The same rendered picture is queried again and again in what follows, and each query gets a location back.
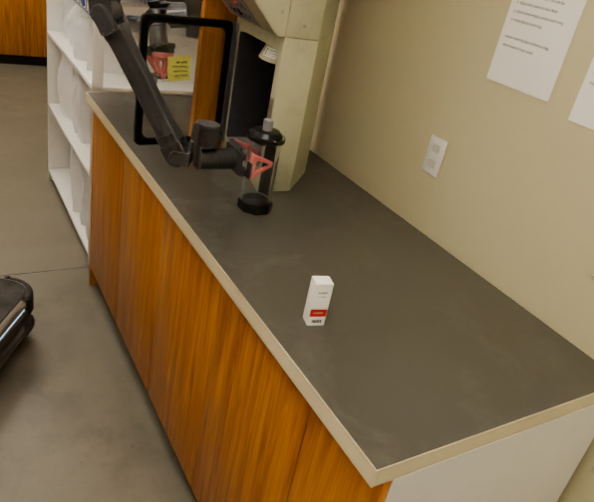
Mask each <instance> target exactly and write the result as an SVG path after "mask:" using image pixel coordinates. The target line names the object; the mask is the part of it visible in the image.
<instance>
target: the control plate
mask: <svg viewBox="0 0 594 502"><path fill-rule="evenodd" d="M224 1H225V2H226V4H227V5H228V7H229V8H230V7H231V8H232V9H231V8H230V10H231V11H232V13H234V14H236V15H238V16H240V17H242V18H244V19H246V20H248V21H250V22H252V23H254V24H256V25H258V26H259V24H258V23H257V21H256V19H255V18H254V16H253V15H252V13H251V12H250V10H249V9H248V7H247V5H246V4H245V2H244V1H243V0H234V1H235V2H236V3H235V2H234V1H233V0H224ZM240 3H241V5H242V6H241V5H240ZM233 7H234V8H235V9H236V8H238V9H239V11H240V12H241V13H242V12H243V13H244V14H243V16H242V15H240V14H239V12H238V11H237V9H236V12H235V11H234V10H233ZM246 14H247V16H245V15H246ZM249 15H250V16H251V18H249Z"/></svg>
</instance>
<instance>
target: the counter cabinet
mask: <svg viewBox="0 0 594 502"><path fill-rule="evenodd" d="M89 284H90V285H99V287H100V289H101V291H102V293H103V296H104V298H105V300H106V302H107V304H108V307H109V309H110V311H111V313H112V315H113V317H114V320H115V322H116V324H117V326H118V328H119V331H120V333H121V335H122V337H123V339H124V342H125V344H126V346H127V348H128V350H129V353H130V355H131V357H132V359H133V361H134V363H135V366H136V368H137V370H138V372H139V374H140V377H141V379H142V381H143V383H144V385H145V388H146V390H147V392H148V395H149V397H150V400H151V402H152V404H153V406H154V408H155V411H156V413H157V415H158V417H159V419H160V422H161V424H162V426H163V428H164V430H165V433H166V435H167V437H168V439H169V441H170V443H171V446H172V448H173V450H174V452H175V454H176V457H177V459H178V461H179V463H180V465H181V468H182V470H183V472H184V474H185V476H186V479H187V481H188V483H189V485H190V487H191V488H192V492H193V494H194V496H195V498H196V500H197V502H557V500H558V499H559V497H560V495H561V493H562V492H563V490H564V488H565V487H566V485H567V483H568V481H569V480H570V478H571V476H572V474H573V473H574V471H575V469H576V468H577V466H578V464H579V462H580V461H581V459H582V457H583V455H584V454H585V452H586V450H587V448H588V447H589V445H590V443H591V442H592V440H593V438H594V405H591V406H588V407H586V408H583V409H580V410H578V411H575V412H572V413H570V414H567V415H564V416H562V417H559V418H556V419H554V420H551V421H548V422H545V423H543V424H540V425H537V426H535V427H532V428H529V429H527V430H524V431H521V432H519V433H516V434H513V435H511V436H508V437H505V438H503V439H500V440H497V441H495V442H492V443H490V444H488V445H485V446H482V447H479V448H477V449H474V450H471V451H469V452H466V453H463V454H461V455H458V456H455V457H453V458H450V459H447V460H445V461H442V462H439V463H437V464H434V465H431V466H429V467H426V468H423V469H420V470H418V471H415V472H412V473H410V474H407V475H404V476H402V477H399V478H396V479H394V480H391V481H388V482H386V483H383V484H380V485H378V486H375V487H372V488H371V487H370V486H369V484H368V483H367V482H366V480H365V479H364V478H363V476H362V475H361V474H360V472H359V471H358V470H357V468H356V467H355V465H354V464H353V463H352V461H351V460H350V459H349V457H348V456H347V455H346V453H345V452H344V451H343V449H342V448H341V446H340V445H339V444H338V442H337V441H336V440H335V438H334V437H333V436H332V434H331V433H330V431H329V430H328V429H327V427H326V426H325V425H324V423H323V422H322V421H321V419H320V418H319V417H318V415H317V414H316V412H315V411H314V410H313V408H312V407H311V406H310V404H309V403H308V402H307V400H306V399H305V398H304V396H303V395H302V393H301V392H300V391H299V389H298V388H297V387H296V385H295V384H294V383H293V381H292V380H291V378H290V377H289V376H288V374H287V373H286V372H285V371H284V370H283V369H282V367H281V366H280V365H279V363H278V362H277V360H276V359H275V358H274V356H273V355H272V354H271V352H270V351H269V350H268V348H267V347H266V346H265V344H264V343H263V341H262V340H261V339H260V337H259V336H258V335H257V333H256V332H255V331H254V329H253V328H252V326H251V325H250V324H249V322H248V321H247V320H246V318H245V317H244V316H243V314H242V313H241V312H240V310H239V309H238V307H237V306H236V305H235V303H234V302H233V301H232V299H231V298H230V297H229V295H228V294H227V292H226V291H225V290H224V288H223V287H222V286H221V284H220V283H219V282H218V280H217V279H216V278H215V276H214V275H213V273H212V272H211V271H210V269H209V268H208V267H207V265H206V264H205V263H204V261H203V260H202V259H201V257H200V256H199V254H198V253H197V252H196V250H195V249H194V248H193V246H192V245H191V244H190V242H189V241H188V239H187V238H186V237H185V235H184V234H183V233H182V231H181V230H180V229H179V227H178V226H177V225H176V223H175V222H174V220H173V219H172V218H171V216H170V215H169V214H168V212H167V211H166V210H165V208H164V207H163V205H162V204H161V203H160V201H159V200H158V199H157V197H156V196H155V195H154V193H153V192H152V191H151V189H150V188H149V186H148V185H147V183H146V182H145V181H144V179H143V178H142V177H141V175H140V174H139V172H138V171H137V170H136V168H135V167H134V166H133V164H132V163H131V162H130V160H129V159H128V157H127V156H126V155H125V153H124V152H123V151H122V149H121V148H120V147H119V145H118V144H117V143H116V141H115V140H114V138H113V137H112V136H111V134H110V133H109V132H108V130H107V129H106V128H105V126H104V125H103V123H102V122H101V121H100V119H99V118H98V117H97V115H96V114H95V113H94V114H93V154H92V195H91V235H90V275H89Z"/></svg>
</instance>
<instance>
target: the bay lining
mask: <svg viewBox="0 0 594 502"><path fill-rule="evenodd" d="M265 44H266V43H264V42H263V41H261V40H259V39H257V38H255V37H253V36H251V35H250V34H248V33H246V32H240V34H239V40H238V47H237V55H236V62H235V70H234V77H233V85H232V92H231V100H230V107H229V115H228V122H227V130H226V137H246V135H247V131H248V130H250V129H252V128H254V127H255V126H263V121H264V119H267V114H268V108H269V102H270V96H271V90H272V84H273V78H274V72H275V66H276V65H275V64H271V63H268V62H266V61H264V60H262V59H260V58H259V56H258V55H259V54H260V52H261V51H262V49H263V47H264V46H265Z"/></svg>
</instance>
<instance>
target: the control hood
mask: <svg viewBox="0 0 594 502"><path fill-rule="evenodd" d="M222 1H223V3H224V4H225V6H226V7H227V9H228V10H229V12H230V13H232V11H231V10H230V8H229V7H228V5H227V4H226V2H225V1H224V0H222ZM243 1H244V2H245V4H246V5H247V7H248V9H249V10H250V12H251V13H252V15H253V16H254V18H255V19H256V21H257V23H258V24H259V26H258V25H256V24H254V23H252V22H250V21H248V20H246V19H244V18H242V17H240V16H238V15H236V14H234V13H232V14H234V15H236V16H238V17H240V18H242V19H244V20H246V21H248V22H249V23H251V24H253V25H255V26H257V27H259V28H261V29H263V30H265V31H267V32H269V33H271V34H273V35H275V36H277V37H285V33H286V28H287V22H288V16H289V10H290V4H291V0H243Z"/></svg>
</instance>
